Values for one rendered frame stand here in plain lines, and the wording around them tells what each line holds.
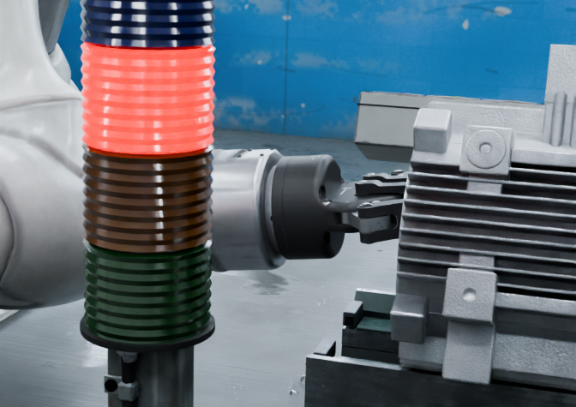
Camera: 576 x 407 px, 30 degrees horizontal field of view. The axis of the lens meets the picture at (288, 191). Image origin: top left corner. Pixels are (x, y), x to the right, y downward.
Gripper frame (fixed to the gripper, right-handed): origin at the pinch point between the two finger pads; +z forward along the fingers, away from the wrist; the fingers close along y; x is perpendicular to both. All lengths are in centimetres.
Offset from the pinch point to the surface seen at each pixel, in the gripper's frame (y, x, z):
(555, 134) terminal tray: -1.9, -4.7, -0.7
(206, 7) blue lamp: -28.6, -15.4, -13.6
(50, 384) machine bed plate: 11, 18, -48
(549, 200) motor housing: -7.6, -1.6, -1.0
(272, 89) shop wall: 566, 50, -203
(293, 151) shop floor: 517, 81, -178
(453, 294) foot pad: -10.4, 3.4, -6.8
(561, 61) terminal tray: 0.3, -9.1, -0.2
